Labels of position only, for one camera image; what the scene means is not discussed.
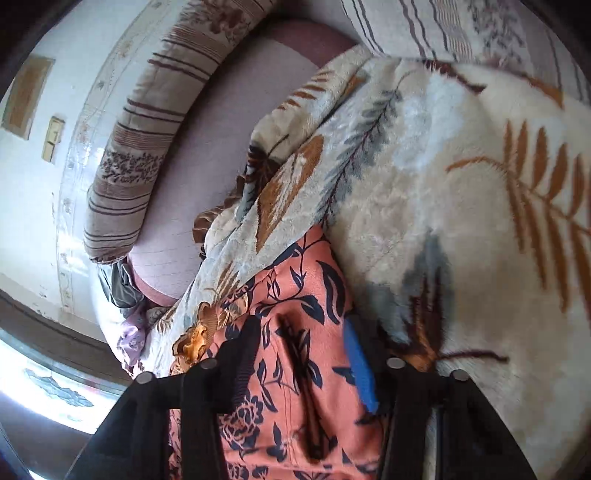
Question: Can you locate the grey cloth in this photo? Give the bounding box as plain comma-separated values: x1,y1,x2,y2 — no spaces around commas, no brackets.
97,258,146,310

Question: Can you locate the orange floral garment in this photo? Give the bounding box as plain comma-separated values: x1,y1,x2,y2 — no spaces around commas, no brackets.
168,226,393,480

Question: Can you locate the striped floral bolster pillow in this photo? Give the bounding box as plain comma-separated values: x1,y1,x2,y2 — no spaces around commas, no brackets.
85,0,278,265

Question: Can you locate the purple cloth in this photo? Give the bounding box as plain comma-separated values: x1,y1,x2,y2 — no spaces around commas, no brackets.
115,309,151,374

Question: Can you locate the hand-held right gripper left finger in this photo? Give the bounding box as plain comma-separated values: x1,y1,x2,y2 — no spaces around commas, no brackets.
65,316,263,480

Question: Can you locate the patterned door glass pane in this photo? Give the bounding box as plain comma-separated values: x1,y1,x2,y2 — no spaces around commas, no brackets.
0,342,125,435

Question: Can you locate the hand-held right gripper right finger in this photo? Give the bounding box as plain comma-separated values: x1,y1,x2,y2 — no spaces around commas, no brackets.
344,316,539,480

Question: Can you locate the pink bed sheet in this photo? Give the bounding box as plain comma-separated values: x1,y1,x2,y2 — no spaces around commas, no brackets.
127,21,358,308

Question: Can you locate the wall switch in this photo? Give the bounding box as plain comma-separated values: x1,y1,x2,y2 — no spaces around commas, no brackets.
42,116,66,163

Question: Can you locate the dark wooden door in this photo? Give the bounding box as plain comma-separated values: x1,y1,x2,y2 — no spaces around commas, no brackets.
0,291,134,480

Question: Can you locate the brown wall panel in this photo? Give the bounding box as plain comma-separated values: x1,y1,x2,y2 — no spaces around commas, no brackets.
2,55,55,139

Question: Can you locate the cream leaf-print blanket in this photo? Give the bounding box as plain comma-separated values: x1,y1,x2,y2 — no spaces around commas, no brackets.
122,46,591,480

